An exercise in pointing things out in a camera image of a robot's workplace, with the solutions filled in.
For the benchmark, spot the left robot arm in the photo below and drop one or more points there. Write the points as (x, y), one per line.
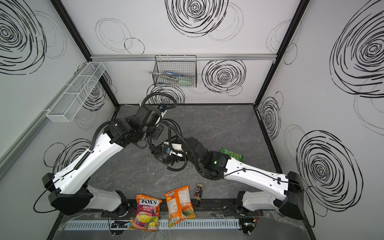
(69, 189)

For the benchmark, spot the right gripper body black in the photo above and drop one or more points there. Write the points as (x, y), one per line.
(163, 153)

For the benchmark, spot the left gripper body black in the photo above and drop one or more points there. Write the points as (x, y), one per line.
(157, 132)

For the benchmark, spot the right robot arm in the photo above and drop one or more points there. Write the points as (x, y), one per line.
(279, 192)

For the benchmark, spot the Fox's fruits candy bag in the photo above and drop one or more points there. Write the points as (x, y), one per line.
(147, 214)

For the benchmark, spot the blue item in basket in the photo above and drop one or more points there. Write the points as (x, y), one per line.
(171, 74)

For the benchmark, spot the aluminium wall rail left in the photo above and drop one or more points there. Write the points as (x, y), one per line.
(13, 153)

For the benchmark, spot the aluminium wall rail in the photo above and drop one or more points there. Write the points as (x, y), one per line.
(13, 153)
(182, 57)

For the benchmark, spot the aluminium wall rail back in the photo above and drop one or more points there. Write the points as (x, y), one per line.
(182, 57)

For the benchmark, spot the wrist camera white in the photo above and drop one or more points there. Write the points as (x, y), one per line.
(162, 108)
(172, 148)

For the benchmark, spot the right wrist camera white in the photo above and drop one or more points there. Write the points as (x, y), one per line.
(172, 148)

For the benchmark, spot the green item in basket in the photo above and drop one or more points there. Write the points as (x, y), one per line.
(175, 81)

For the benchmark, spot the small dark spice bottle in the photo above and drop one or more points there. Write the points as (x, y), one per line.
(198, 195)

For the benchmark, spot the orange snack bag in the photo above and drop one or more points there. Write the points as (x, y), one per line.
(179, 205)

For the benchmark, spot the green snack bag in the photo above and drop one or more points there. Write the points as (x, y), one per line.
(236, 156)

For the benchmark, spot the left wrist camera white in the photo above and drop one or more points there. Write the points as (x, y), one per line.
(162, 108)

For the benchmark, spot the black wire basket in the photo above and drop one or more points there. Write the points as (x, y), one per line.
(182, 68)

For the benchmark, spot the black and blue headphones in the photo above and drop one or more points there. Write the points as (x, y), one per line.
(174, 136)

